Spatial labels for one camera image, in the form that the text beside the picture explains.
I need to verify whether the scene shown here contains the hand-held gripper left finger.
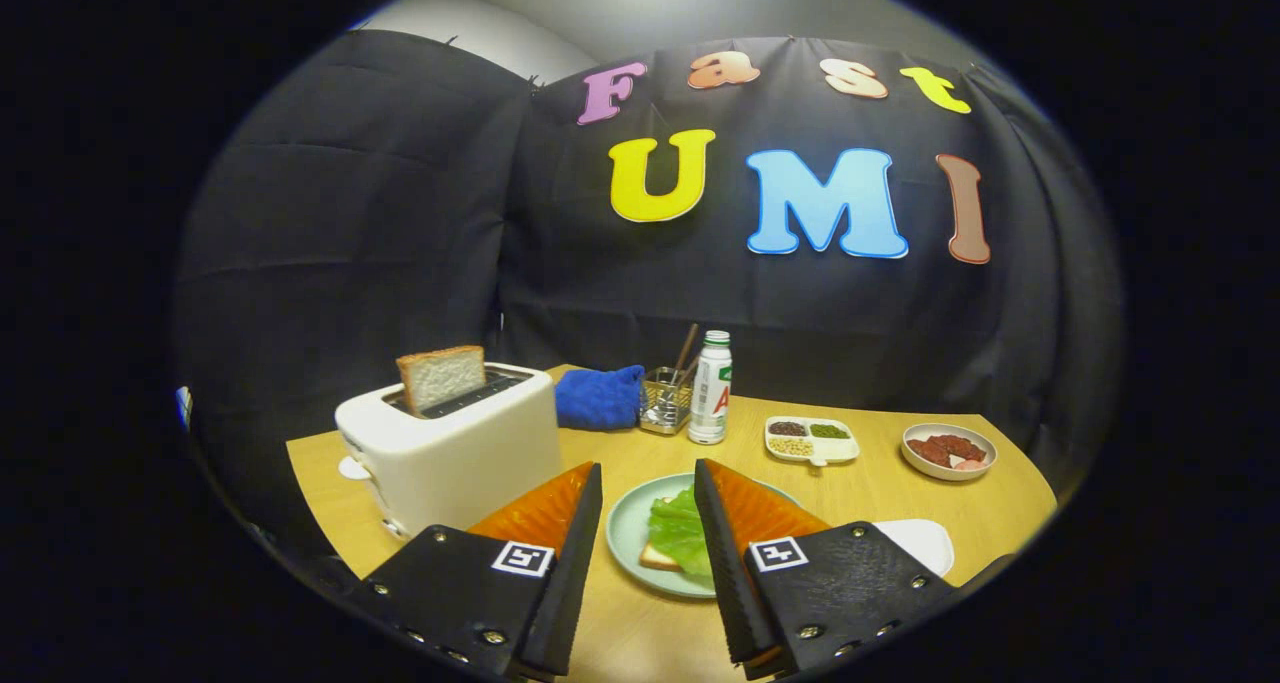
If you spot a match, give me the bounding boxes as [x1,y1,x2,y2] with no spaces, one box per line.
[345,461,605,682]

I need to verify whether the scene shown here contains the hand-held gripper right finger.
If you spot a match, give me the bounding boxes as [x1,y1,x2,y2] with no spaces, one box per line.
[693,458,961,681]

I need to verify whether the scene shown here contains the green lettuce leaf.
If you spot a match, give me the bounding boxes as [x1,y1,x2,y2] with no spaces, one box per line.
[647,485,716,579]

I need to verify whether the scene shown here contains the toasted bread slice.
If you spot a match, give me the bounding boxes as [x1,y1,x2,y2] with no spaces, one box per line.
[396,345,488,414]

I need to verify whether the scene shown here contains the light green plate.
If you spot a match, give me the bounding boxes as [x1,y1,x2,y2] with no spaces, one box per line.
[606,473,801,601]

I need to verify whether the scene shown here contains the white toaster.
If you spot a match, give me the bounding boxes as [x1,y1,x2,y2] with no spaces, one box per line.
[335,363,564,541]

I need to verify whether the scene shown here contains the white divided dish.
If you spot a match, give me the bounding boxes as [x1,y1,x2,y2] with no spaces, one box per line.
[764,416,861,467]

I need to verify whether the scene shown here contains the blue oven mitt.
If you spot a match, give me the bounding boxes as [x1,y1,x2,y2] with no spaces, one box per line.
[555,365,646,432]

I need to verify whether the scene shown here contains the white drink bottle green cap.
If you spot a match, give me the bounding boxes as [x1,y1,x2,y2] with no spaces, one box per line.
[688,330,733,446]

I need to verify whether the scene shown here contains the white flat plate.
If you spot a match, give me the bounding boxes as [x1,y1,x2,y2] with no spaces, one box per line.
[870,518,956,577]

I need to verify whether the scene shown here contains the white bowl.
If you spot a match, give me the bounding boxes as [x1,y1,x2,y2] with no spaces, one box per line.
[901,423,999,482]

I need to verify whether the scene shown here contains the brown wooden stick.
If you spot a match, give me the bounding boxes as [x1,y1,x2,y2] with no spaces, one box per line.
[672,323,701,384]

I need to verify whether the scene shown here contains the red meat slices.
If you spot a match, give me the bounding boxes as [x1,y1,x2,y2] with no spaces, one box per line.
[908,434,989,469]

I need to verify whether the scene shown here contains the black backdrop cloth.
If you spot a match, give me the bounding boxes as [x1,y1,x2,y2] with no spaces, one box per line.
[172,31,1126,554]

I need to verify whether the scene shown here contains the metal wire utensil holder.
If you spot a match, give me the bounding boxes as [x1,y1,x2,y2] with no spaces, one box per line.
[640,366,694,436]

